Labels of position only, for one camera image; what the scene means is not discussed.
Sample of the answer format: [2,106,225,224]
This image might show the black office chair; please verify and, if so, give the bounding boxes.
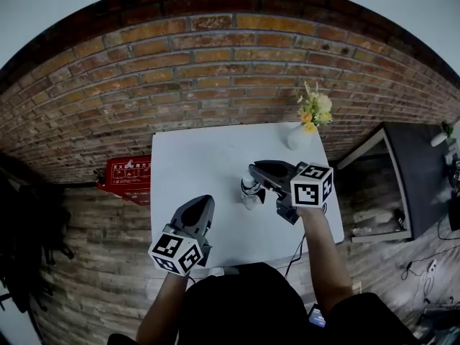
[0,152,75,314]

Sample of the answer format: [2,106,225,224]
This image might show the small white potted plant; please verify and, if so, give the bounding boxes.
[430,121,454,147]

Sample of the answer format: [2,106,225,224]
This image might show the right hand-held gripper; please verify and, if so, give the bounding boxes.
[248,159,334,226]

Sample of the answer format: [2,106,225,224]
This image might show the person's left forearm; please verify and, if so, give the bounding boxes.
[135,272,190,345]

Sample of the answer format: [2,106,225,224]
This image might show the white table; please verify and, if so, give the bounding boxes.
[149,122,345,269]

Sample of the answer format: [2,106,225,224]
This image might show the white figurine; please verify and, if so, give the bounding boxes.
[445,145,460,167]

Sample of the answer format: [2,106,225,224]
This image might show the white ceramic vase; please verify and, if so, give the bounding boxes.
[286,123,313,152]

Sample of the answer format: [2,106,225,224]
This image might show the person's right forearm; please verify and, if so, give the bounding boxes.
[296,206,355,318]

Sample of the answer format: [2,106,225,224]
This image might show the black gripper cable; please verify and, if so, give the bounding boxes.
[285,234,306,280]

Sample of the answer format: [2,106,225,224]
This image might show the dark grey side table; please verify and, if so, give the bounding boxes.
[336,121,460,244]

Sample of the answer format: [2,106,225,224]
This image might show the yellow flower bouquet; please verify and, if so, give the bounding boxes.
[296,80,334,134]

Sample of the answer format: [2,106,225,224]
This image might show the person's black clothing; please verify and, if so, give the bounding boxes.
[107,262,421,345]

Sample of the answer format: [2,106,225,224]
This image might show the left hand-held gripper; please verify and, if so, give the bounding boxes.
[147,194,216,276]

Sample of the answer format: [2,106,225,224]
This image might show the blue screen phone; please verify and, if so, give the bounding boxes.
[308,303,327,328]

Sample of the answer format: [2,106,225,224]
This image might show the red fire extinguisher box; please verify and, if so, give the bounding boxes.
[106,155,152,206]

